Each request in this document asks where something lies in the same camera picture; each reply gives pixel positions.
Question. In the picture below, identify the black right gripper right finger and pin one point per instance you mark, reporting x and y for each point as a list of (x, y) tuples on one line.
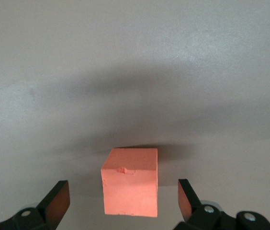
[(187, 201)]

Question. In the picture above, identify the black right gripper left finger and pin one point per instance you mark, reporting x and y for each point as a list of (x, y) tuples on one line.
[(56, 203)]

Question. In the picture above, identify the orange foam block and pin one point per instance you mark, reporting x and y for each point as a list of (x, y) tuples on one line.
[(130, 191)]

